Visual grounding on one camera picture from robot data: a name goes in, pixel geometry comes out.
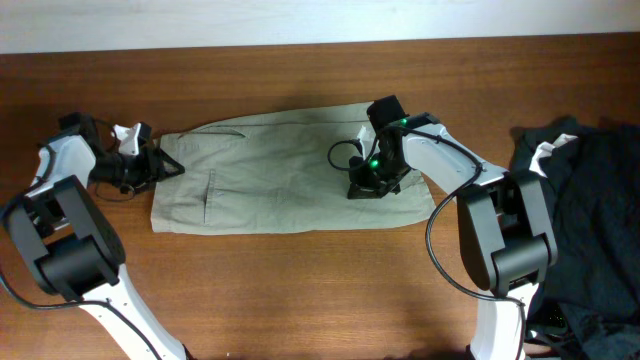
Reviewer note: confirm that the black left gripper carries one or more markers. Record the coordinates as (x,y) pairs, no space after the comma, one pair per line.
(150,167)

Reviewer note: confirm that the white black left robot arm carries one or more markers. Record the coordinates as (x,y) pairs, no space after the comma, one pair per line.
(67,243)

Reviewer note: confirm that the khaki green shorts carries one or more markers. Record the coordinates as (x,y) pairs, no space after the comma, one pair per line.
(274,173)

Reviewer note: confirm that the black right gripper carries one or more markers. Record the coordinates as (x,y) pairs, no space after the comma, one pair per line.
(373,186)

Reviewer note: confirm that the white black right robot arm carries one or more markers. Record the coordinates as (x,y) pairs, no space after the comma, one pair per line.
(506,240)

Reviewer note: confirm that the dark clothes pile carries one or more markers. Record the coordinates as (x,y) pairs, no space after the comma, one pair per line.
(588,305)

